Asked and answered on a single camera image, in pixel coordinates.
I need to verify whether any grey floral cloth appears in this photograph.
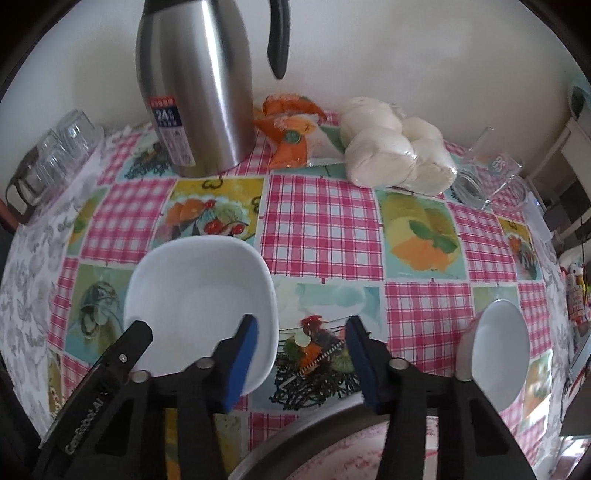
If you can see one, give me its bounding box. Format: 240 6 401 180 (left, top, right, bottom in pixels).
0 134 112 444

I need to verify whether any bag of white steamed buns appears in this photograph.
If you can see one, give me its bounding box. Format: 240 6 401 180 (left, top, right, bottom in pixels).
339 96 458 195

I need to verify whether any small white round bowl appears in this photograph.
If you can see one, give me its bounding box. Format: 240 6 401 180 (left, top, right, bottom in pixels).
455 299 530 411

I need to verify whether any white square bowl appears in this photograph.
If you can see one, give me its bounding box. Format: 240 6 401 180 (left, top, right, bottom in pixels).
124 237 279 397

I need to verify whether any colourful toy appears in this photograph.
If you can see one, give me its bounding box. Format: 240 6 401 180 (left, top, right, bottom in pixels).
561 261 591 333

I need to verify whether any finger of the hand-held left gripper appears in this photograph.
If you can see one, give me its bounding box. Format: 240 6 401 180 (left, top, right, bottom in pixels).
90 320 154 389

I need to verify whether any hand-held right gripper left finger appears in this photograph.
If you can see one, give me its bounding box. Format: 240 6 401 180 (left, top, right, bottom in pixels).
69 315 259 480

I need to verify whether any clear drinking glass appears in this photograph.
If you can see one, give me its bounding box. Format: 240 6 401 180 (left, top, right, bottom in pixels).
55 108 99 155
33 131 70 188

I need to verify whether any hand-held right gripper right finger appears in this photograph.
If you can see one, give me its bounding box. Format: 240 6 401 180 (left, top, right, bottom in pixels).
344 315 539 480

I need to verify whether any glass coffee pot black handle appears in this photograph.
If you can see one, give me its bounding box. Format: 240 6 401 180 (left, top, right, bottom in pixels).
4 154 49 217

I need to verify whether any white tray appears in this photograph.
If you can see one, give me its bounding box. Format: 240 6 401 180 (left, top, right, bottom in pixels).
18 124 108 222

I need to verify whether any clear glass jar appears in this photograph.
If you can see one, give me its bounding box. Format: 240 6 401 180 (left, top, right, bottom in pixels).
454 168 491 206

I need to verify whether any printed drinking glass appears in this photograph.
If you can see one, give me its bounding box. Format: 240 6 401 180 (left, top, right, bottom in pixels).
462 127 525 210

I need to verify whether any white shelf unit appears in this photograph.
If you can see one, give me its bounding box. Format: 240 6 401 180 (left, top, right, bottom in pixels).
526 115 591 217

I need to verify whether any checked fruit print tablecloth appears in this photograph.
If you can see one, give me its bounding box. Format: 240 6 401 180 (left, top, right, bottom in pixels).
46 108 570 480

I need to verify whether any stainless steel thermos jug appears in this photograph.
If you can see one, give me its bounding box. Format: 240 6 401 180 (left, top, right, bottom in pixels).
135 0 291 178

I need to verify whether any orange and white snack packet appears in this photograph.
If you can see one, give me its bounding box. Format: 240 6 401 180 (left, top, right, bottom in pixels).
269 114 348 170

